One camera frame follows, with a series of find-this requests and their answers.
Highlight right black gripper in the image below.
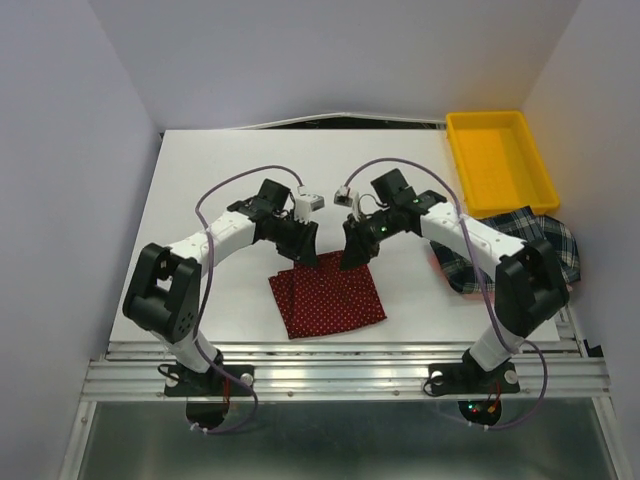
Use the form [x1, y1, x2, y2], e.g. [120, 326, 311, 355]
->
[339, 206, 400, 272]

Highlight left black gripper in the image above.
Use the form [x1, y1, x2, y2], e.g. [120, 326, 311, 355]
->
[268, 214, 318, 268]

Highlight red polka dot skirt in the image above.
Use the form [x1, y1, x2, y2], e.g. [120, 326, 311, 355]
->
[269, 251, 387, 340]

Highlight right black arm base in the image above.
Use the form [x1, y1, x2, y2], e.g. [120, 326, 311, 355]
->
[422, 351, 521, 428]

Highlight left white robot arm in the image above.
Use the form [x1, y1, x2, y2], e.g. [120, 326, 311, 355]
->
[122, 179, 325, 394]

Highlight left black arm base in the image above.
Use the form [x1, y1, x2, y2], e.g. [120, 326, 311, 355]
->
[157, 353, 255, 435]

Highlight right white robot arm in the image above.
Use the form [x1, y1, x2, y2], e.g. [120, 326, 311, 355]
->
[334, 169, 569, 390]

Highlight plaid skirt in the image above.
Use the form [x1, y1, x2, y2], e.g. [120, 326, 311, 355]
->
[430, 207, 581, 295]

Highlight yellow plastic bin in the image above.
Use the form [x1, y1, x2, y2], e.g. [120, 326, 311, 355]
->
[446, 110, 560, 218]

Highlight pink skirt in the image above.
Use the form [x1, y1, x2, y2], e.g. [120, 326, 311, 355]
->
[427, 254, 574, 303]

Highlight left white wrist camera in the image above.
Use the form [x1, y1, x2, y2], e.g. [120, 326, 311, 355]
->
[293, 185, 325, 224]

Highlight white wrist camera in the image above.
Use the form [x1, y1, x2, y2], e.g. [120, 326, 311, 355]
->
[333, 185, 362, 220]
[293, 185, 325, 224]

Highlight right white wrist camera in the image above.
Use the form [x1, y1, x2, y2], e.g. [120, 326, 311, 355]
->
[333, 185, 362, 220]

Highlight aluminium rail frame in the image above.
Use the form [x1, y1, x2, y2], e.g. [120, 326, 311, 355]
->
[59, 307, 633, 479]

